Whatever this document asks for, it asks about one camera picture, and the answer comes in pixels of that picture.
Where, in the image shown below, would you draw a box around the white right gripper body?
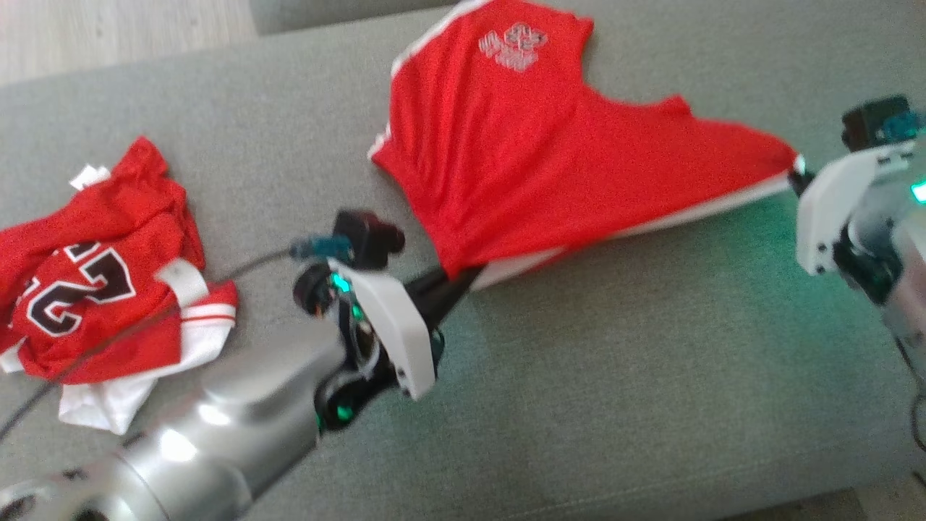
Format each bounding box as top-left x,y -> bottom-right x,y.
794,141 -> 926,305

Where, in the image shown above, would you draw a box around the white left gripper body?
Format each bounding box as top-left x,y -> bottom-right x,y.
293,259 -> 446,435

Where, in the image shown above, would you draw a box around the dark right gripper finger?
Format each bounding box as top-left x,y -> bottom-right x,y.
789,153 -> 815,198

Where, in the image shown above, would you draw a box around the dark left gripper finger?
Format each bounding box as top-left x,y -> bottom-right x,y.
405,265 -> 487,334

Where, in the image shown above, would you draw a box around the red shorts with white stripes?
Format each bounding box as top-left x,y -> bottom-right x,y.
368,0 -> 806,292

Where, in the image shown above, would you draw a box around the red Bulls 23 jersey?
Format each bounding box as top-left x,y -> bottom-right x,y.
0,135 -> 239,436

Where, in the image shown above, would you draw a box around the large grey sofa seat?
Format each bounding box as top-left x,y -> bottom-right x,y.
0,0 -> 926,521

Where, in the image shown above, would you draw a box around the black left cable teal plug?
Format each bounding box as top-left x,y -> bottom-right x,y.
0,236 -> 354,444

